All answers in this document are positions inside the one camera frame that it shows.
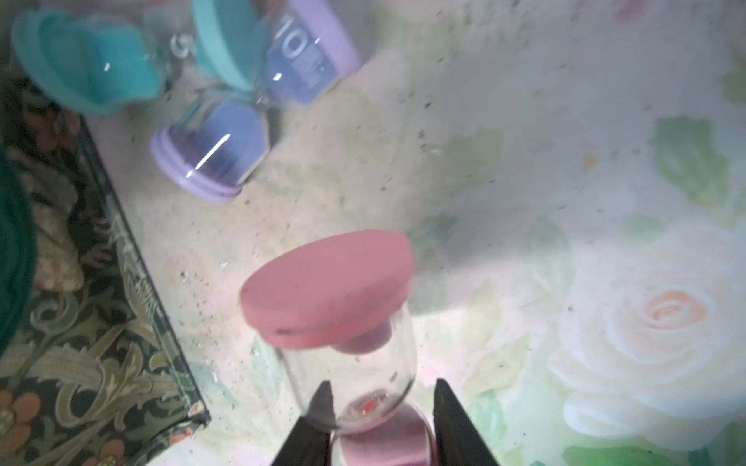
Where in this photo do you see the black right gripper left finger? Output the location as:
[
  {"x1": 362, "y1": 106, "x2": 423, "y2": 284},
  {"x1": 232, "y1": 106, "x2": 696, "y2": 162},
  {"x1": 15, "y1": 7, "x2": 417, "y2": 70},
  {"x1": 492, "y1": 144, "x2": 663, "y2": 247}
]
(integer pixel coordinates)
[{"x1": 271, "y1": 381, "x2": 336, "y2": 466}]

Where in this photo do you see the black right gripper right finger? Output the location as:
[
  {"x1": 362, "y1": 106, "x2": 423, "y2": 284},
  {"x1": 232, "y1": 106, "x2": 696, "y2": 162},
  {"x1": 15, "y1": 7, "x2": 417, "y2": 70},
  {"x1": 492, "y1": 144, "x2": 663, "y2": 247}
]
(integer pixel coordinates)
[{"x1": 433, "y1": 379, "x2": 499, "y2": 466}]

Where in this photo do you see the pink hourglass front lowest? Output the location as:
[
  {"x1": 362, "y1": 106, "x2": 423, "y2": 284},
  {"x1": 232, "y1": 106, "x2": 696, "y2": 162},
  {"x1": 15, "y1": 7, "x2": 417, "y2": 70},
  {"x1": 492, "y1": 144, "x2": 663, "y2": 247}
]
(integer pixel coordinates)
[{"x1": 240, "y1": 230, "x2": 437, "y2": 465}]

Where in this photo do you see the cream canvas tote bag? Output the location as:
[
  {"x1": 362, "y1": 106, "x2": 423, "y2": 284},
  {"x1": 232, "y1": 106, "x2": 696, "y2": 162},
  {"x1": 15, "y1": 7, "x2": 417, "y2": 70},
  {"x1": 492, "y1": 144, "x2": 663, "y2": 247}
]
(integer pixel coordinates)
[{"x1": 1, "y1": 64, "x2": 211, "y2": 465}]

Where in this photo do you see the purple hourglass on table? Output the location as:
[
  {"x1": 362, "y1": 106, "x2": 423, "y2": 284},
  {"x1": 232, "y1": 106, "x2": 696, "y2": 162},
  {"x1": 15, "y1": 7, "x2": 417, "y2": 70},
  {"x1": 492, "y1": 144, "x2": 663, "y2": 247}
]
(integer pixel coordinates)
[{"x1": 150, "y1": 1, "x2": 375, "y2": 203}]

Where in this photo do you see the green hourglass on table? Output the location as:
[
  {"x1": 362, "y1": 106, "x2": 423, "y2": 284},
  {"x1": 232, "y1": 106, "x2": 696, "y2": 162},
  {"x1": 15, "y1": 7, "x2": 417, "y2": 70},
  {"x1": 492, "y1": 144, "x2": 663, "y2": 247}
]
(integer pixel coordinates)
[{"x1": 11, "y1": 1, "x2": 269, "y2": 115}]

